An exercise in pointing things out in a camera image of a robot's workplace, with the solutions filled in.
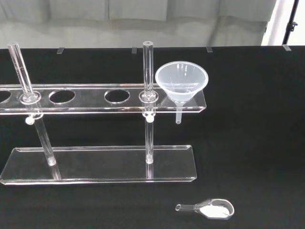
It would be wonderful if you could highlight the clear acrylic funnel stand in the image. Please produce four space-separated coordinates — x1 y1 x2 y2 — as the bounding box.
0 41 206 186

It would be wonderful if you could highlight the glass weighing funnel with powder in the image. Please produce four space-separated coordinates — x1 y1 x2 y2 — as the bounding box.
175 198 235 220

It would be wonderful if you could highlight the black bench cloth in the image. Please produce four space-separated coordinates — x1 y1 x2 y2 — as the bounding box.
0 44 305 229

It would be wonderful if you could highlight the pale board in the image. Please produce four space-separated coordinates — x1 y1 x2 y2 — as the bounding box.
261 0 305 46

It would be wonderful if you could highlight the black tripod pole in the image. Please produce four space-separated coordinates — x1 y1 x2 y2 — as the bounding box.
283 0 300 46

